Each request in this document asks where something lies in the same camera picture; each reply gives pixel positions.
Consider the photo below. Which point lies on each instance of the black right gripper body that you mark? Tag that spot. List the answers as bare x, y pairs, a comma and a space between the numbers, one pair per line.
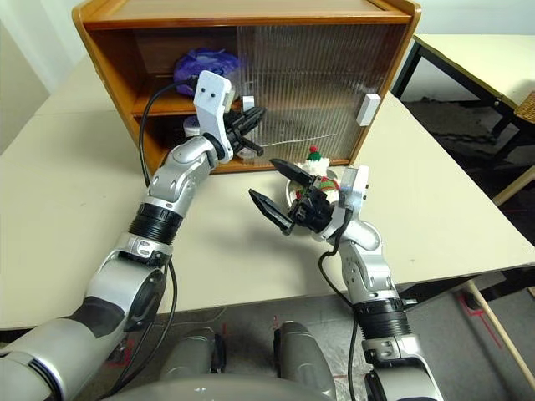
313, 209

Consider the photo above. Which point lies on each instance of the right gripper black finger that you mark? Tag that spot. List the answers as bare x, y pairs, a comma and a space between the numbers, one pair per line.
292, 171
271, 211

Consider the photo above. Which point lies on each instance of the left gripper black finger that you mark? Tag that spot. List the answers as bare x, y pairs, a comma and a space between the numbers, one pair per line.
251, 119
253, 147

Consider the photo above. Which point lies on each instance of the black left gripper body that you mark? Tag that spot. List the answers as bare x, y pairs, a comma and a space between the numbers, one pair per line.
234, 138

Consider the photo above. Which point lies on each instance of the ribbed sliding door with disc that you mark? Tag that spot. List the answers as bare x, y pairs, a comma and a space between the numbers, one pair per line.
243, 62

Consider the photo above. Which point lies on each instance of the purple tissue pack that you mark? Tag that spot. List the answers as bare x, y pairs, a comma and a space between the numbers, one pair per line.
200, 62

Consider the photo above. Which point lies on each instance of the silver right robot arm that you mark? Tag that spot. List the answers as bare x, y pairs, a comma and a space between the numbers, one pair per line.
370, 271

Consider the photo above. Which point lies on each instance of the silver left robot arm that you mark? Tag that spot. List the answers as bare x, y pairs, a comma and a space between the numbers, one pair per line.
167, 179

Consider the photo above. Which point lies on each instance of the wooden cabinet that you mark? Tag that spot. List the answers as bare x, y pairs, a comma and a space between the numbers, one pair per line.
251, 12

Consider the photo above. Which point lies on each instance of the silver metal plate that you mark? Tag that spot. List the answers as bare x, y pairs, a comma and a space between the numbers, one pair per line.
289, 190

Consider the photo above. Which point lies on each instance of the white plush bear, knit sweater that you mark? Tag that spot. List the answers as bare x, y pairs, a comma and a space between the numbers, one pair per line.
319, 165

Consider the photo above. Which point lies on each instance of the ribbed clear sliding door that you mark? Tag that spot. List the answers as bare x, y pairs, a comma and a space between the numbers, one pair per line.
376, 62

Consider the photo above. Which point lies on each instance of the grey right robot leg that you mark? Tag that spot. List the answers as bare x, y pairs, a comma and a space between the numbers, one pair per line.
303, 355

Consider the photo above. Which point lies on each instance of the grey robot leg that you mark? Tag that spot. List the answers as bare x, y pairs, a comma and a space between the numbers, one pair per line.
192, 351
303, 355

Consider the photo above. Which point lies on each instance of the grey left robot leg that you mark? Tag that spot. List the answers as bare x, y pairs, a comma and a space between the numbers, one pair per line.
192, 351

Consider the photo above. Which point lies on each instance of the grey robot torso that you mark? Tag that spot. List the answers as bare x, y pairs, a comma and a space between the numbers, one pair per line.
209, 388

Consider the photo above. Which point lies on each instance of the wooden stick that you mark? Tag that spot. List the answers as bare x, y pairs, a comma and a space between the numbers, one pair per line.
497, 326

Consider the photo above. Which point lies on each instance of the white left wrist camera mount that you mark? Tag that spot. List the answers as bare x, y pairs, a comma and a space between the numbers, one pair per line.
211, 96

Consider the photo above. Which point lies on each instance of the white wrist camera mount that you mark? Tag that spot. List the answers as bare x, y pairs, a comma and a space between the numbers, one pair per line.
211, 96
355, 188

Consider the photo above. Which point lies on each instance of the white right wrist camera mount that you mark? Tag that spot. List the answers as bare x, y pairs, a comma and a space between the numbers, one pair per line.
355, 188

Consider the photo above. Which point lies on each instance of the beige table with black frame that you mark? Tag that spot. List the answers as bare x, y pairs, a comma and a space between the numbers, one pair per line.
468, 58

